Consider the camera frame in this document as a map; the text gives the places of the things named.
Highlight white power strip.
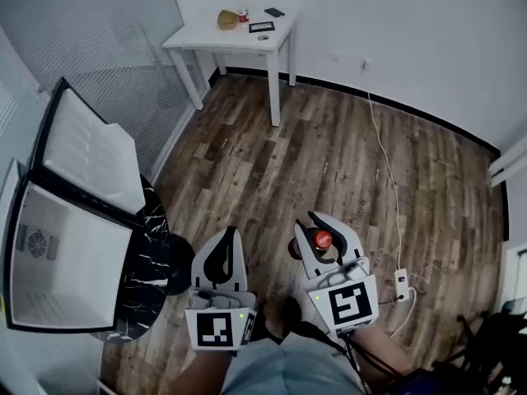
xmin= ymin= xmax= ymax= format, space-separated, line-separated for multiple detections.
xmin=394 ymin=267 xmax=412 ymax=303

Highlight white furniture frame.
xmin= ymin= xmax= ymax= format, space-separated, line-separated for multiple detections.
xmin=487 ymin=132 xmax=527 ymax=188

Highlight dark cola bottle red cap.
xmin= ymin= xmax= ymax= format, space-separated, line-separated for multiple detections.
xmin=287 ymin=228 xmax=343 ymax=265

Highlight yellow round fruit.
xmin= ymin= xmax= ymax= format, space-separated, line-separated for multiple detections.
xmin=217 ymin=9 xmax=240 ymax=31

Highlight person's grey shirt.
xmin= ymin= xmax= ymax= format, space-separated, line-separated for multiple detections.
xmin=220 ymin=331 xmax=367 ymax=395

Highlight person's black right shoe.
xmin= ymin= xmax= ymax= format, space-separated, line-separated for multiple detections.
xmin=279 ymin=296 xmax=305 ymax=332

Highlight person's right forearm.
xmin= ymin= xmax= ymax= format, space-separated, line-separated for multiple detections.
xmin=352 ymin=325 xmax=414 ymax=382

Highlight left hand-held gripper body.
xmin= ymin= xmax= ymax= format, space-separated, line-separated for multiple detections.
xmin=184 ymin=286 xmax=259 ymax=352

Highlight black metal stand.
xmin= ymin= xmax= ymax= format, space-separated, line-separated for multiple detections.
xmin=427 ymin=298 xmax=527 ymax=395

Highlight person's left forearm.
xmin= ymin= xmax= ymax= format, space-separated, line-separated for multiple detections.
xmin=164 ymin=347 xmax=234 ymax=395

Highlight round black marble table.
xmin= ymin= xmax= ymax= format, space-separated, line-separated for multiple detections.
xmin=98 ymin=173 xmax=197 ymax=343

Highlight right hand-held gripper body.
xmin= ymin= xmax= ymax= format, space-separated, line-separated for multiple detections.
xmin=304 ymin=256 xmax=381 ymax=340

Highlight white fridge interior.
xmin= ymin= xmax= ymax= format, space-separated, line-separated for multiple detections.
xmin=2 ymin=76 xmax=147 ymax=335

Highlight white desk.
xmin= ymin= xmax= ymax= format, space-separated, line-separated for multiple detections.
xmin=161 ymin=4 xmax=300 ymax=128

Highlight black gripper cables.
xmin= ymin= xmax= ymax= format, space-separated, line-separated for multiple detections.
xmin=304 ymin=321 xmax=408 ymax=395

